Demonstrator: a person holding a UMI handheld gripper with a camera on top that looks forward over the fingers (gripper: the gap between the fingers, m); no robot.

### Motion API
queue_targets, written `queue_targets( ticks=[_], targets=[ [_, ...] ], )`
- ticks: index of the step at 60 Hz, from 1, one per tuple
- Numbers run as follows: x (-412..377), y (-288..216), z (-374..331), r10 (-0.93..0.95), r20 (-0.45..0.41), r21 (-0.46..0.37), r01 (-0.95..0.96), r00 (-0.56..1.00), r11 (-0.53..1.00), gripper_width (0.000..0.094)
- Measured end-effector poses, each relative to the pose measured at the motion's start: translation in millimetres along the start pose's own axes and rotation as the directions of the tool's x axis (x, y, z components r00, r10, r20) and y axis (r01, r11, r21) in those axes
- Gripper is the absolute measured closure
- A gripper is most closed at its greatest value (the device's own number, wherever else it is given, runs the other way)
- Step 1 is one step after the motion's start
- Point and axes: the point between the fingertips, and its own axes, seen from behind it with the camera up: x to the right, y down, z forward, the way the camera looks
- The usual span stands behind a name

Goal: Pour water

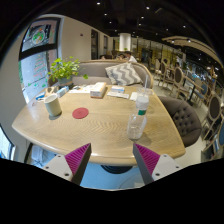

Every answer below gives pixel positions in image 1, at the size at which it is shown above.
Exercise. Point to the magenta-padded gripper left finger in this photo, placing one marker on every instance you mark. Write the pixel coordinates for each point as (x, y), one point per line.
(77, 160)

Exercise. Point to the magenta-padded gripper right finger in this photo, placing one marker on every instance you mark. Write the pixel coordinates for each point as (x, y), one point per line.
(148, 160)

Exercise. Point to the clear plastic water bottle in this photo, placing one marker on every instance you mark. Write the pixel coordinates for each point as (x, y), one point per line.
(137, 125)

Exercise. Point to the flat round red coaster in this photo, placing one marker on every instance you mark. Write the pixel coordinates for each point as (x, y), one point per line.
(80, 113)

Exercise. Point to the dark tufted armchair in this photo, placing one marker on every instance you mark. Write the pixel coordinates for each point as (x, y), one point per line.
(183, 120)

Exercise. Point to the pale green ceramic mug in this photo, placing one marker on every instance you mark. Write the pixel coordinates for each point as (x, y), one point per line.
(53, 106)

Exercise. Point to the white paper napkin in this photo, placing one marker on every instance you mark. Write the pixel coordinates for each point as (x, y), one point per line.
(133, 96)

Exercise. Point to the blue tissue pack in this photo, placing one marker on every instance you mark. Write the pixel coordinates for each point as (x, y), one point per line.
(62, 91)

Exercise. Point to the printed paper menu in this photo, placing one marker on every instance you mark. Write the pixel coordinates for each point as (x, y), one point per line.
(81, 89)

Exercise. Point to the white cardboard tissue box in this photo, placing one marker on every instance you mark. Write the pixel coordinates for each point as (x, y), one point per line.
(97, 89)

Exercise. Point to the blue white card pack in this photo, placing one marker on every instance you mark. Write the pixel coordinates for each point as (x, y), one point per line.
(40, 96)

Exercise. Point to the small blue white pack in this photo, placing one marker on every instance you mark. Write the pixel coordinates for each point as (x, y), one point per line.
(117, 89)

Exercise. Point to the group of wooden dining chairs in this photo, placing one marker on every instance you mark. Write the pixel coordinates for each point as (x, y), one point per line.
(213, 108)

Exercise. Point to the grey chevron cushion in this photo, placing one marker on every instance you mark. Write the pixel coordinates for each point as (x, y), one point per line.
(124, 74)

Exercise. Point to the green potted plant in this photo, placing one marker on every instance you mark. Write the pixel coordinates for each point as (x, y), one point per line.
(63, 70)

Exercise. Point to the grey curved sofa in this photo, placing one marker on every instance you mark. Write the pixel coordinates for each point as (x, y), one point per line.
(93, 69)

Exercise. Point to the person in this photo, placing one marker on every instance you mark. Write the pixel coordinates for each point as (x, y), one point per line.
(131, 58)

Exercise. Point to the window with food posters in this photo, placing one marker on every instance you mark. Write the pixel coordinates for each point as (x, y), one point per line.
(40, 36)

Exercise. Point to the group of ceiling spotlights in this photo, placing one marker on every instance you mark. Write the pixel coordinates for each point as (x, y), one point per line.
(147, 7)

